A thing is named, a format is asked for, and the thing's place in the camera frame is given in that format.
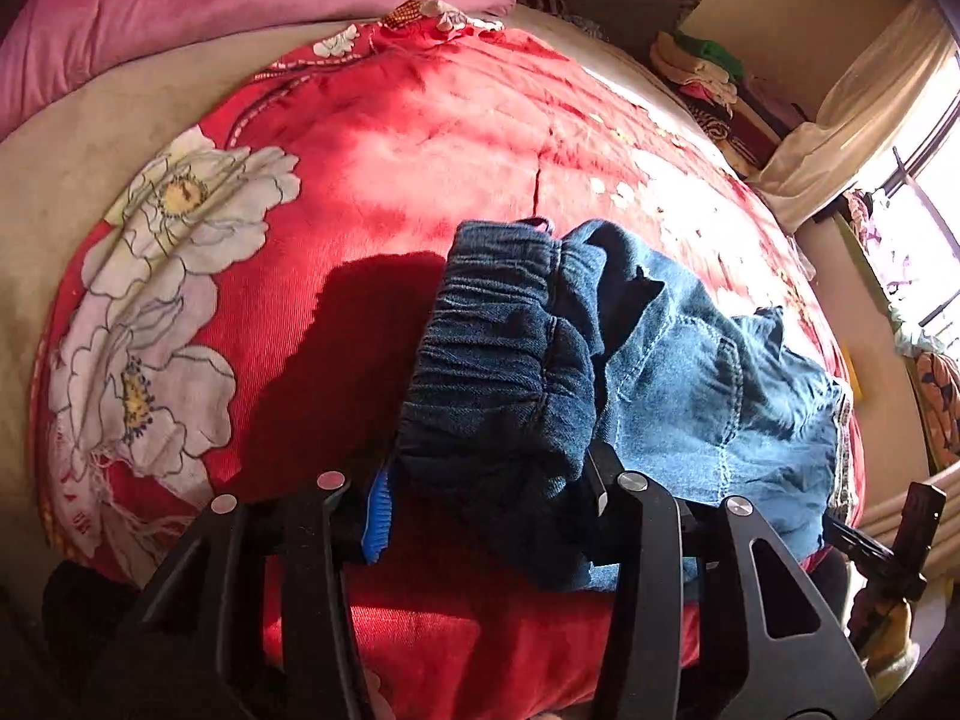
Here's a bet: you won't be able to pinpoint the window with metal bars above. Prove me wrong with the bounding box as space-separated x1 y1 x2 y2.
856 54 958 356

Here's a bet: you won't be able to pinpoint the pile of folded clothes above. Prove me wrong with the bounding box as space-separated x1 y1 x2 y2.
649 31 807 179

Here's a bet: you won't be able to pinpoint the blue denim pants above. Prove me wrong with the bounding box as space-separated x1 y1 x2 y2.
397 220 856 592

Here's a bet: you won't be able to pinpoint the patterned orange cushion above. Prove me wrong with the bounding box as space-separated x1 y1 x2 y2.
914 351 960 472

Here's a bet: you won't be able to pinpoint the red floral blanket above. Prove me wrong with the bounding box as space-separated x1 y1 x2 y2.
31 23 846 717

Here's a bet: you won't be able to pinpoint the right hand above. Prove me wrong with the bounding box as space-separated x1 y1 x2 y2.
848 589 919 704

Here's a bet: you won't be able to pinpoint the purple garment at window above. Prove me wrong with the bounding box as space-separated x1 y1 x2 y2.
844 188 911 298

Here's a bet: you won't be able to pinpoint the cream curtain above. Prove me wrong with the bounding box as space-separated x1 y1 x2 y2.
750 0 957 234

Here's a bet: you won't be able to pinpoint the yellow card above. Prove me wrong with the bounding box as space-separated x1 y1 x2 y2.
839 344 864 405

